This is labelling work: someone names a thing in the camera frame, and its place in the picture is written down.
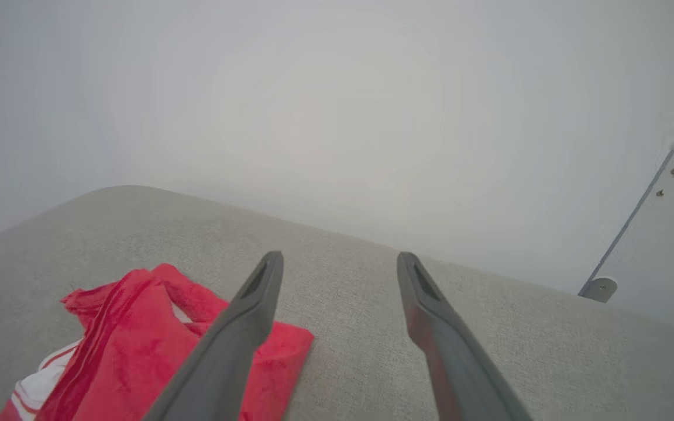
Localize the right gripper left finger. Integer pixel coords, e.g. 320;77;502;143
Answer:
143;251;285;421

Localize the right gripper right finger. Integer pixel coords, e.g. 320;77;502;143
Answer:
397;251;534;421

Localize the grey fabric sofa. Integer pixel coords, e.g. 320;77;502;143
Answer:
0;185;674;421

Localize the red and white garment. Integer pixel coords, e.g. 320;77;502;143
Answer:
0;263;315;421

